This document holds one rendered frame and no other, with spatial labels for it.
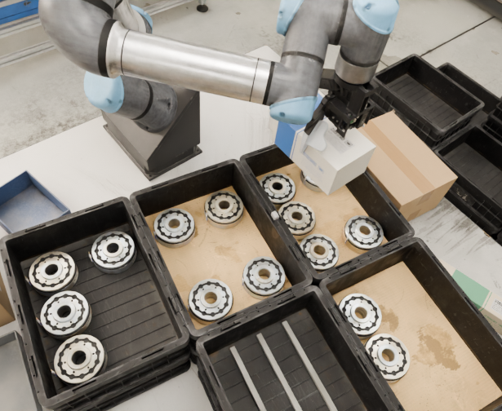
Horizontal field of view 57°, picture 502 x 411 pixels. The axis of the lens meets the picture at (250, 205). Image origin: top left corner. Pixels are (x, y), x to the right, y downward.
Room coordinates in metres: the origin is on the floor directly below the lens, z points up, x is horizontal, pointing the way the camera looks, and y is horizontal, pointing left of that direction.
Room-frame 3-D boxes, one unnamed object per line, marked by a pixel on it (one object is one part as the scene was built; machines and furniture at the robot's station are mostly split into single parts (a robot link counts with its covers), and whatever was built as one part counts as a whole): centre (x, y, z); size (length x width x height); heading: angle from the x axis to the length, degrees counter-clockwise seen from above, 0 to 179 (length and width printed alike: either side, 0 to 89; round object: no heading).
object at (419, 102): (1.60, -0.67, 0.37); 0.40 x 0.30 x 0.45; 45
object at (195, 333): (0.54, 0.07, 0.92); 0.40 x 0.30 x 0.02; 35
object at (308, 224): (0.68, -0.12, 0.86); 0.10 x 0.10 x 0.01
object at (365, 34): (0.72, -0.15, 1.41); 0.09 x 0.08 x 0.11; 86
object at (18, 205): (0.64, 0.62, 0.74); 0.20 x 0.15 x 0.07; 57
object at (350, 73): (0.72, -0.16, 1.33); 0.08 x 0.08 x 0.05
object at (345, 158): (0.74, -0.14, 1.09); 0.20 x 0.12 x 0.09; 45
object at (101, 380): (0.37, 0.31, 0.92); 0.40 x 0.30 x 0.02; 35
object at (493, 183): (1.33, -0.96, 0.31); 0.40 x 0.30 x 0.34; 45
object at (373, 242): (0.67, -0.30, 0.86); 0.10 x 0.10 x 0.01
